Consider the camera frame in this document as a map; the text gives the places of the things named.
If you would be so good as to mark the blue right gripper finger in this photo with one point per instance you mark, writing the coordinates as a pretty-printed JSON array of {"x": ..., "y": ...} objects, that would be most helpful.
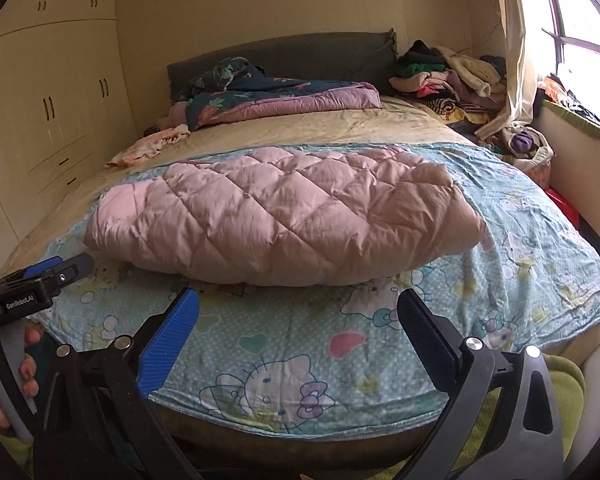
[{"x": 42, "y": 266}]

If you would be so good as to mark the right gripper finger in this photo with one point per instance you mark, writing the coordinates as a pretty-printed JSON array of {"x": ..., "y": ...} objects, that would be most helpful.
[
  {"x": 97, "y": 422},
  {"x": 501, "y": 420}
]

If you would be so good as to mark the pink quilted jacket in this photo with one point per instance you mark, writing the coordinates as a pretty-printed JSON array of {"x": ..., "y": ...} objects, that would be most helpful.
[{"x": 274, "y": 217}]

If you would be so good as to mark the bag of clothes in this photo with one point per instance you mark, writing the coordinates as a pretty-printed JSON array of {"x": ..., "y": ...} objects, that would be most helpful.
[{"x": 528, "y": 150}]

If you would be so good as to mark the pile of mixed clothes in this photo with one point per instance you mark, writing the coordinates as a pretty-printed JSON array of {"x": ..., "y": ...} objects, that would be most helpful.
[{"x": 454, "y": 86}]

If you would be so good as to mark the green sleeve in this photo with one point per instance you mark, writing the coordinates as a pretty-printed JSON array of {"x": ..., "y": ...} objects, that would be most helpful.
[{"x": 501, "y": 422}]

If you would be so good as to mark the cream wardrobe with drawers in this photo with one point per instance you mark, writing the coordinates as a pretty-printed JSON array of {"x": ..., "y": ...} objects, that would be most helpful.
[{"x": 64, "y": 108}]

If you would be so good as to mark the peach white small garment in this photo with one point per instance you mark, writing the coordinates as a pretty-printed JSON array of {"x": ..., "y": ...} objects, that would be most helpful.
[{"x": 149, "y": 147}]

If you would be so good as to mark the blue Hello Kitty sheet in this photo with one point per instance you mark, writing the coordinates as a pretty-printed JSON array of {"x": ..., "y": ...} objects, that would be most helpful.
[{"x": 331, "y": 363}]

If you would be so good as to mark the pink pillow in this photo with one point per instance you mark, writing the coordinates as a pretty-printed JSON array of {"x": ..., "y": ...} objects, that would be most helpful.
[{"x": 176, "y": 116}]

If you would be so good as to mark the dark floral pink quilt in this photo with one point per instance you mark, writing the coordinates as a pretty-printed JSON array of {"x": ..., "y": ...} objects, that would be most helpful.
[{"x": 235, "y": 90}]

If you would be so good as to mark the cream curtain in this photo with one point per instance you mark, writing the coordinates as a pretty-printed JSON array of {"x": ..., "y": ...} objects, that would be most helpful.
[{"x": 521, "y": 45}]

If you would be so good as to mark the beige bed sheet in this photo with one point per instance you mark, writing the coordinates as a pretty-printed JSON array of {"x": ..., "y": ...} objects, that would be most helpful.
[{"x": 397, "y": 121}]

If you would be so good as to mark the dark grey headboard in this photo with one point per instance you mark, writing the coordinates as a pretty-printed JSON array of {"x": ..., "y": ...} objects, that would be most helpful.
[{"x": 354, "y": 56}]

